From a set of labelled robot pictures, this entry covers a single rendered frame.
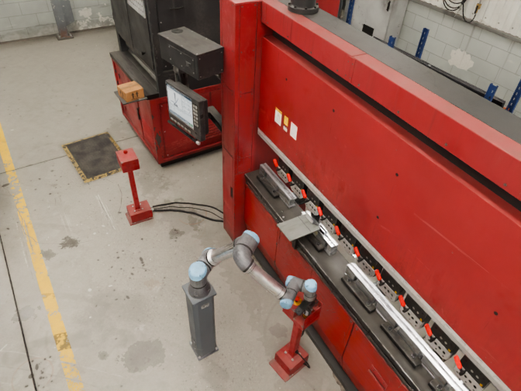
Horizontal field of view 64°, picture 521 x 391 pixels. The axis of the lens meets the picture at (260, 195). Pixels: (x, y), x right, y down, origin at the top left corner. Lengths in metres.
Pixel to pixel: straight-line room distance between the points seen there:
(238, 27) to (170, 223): 2.27
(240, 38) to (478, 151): 1.79
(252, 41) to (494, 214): 1.94
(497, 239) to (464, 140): 0.43
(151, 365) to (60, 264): 1.41
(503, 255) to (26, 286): 3.71
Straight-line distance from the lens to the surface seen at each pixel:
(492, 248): 1.99
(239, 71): 3.11
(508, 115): 2.04
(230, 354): 3.55
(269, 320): 3.71
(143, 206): 4.52
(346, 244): 2.79
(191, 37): 3.36
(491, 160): 1.83
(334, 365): 3.54
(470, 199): 1.96
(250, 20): 3.01
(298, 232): 2.99
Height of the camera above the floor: 3.16
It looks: 42 degrees down
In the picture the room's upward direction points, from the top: 4 degrees clockwise
